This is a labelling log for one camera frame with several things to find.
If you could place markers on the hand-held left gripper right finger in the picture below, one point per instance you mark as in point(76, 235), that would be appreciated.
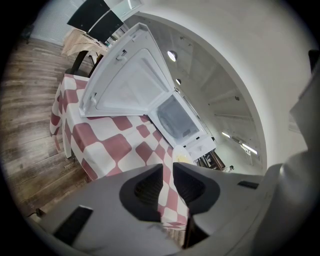
point(225, 197)

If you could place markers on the white microwave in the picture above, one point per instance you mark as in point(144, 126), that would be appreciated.
point(130, 82)

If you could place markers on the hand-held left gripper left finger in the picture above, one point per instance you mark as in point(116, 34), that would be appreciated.
point(105, 197)

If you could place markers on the long tube ceiling light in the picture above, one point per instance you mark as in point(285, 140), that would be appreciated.
point(248, 148)
point(226, 135)

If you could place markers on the red white checkered tablecloth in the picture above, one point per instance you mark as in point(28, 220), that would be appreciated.
point(107, 147)

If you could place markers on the dark wooden shelf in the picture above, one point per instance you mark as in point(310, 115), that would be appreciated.
point(211, 161)

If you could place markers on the beige patterned tablecloth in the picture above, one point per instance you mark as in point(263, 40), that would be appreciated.
point(80, 42)

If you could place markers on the black refrigerator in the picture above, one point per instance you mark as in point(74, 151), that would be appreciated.
point(96, 18)

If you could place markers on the white plate of food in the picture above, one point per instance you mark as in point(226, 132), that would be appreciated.
point(182, 155)

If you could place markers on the white wall cabinet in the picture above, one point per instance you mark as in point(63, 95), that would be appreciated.
point(125, 7)

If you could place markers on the white table leg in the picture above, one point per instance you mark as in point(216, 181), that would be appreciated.
point(67, 147)

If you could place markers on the round ceiling light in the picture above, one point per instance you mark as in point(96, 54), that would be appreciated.
point(171, 55)
point(178, 81)

